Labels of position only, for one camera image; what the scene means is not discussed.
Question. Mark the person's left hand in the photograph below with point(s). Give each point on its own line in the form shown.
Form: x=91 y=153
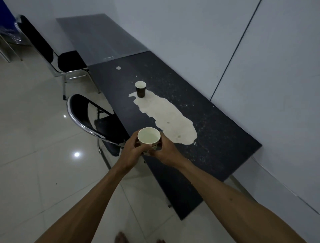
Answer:
x=128 y=155

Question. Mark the person's right hand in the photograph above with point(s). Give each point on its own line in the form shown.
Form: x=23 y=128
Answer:
x=170 y=155

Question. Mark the person's left thumb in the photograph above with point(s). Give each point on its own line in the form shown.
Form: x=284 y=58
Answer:
x=142 y=145

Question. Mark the person's right thumb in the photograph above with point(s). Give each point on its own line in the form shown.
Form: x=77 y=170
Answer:
x=153 y=151

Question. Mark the paper cup with white inside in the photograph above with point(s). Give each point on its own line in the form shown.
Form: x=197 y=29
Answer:
x=148 y=135

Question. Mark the person's right forearm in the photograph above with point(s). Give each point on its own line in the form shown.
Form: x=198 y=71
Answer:
x=232 y=207

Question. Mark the person's left forearm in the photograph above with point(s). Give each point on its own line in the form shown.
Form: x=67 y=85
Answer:
x=92 y=207

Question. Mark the cream liquid spill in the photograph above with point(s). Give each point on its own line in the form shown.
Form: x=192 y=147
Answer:
x=170 y=117

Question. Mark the brown paper cup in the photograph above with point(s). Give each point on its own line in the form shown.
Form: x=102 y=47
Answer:
x=140 y=91

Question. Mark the black chrome folding chair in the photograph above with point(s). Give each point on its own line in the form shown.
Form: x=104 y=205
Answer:
x=85 y=112

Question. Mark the black padded chrome chair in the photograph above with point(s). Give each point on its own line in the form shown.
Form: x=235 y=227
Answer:
x=67 y=60

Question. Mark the chair wrapped in clear plastic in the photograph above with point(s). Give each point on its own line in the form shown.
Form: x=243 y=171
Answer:
x=10 y=35

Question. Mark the blue panel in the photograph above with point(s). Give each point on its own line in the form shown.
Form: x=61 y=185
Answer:
x=3 y=11

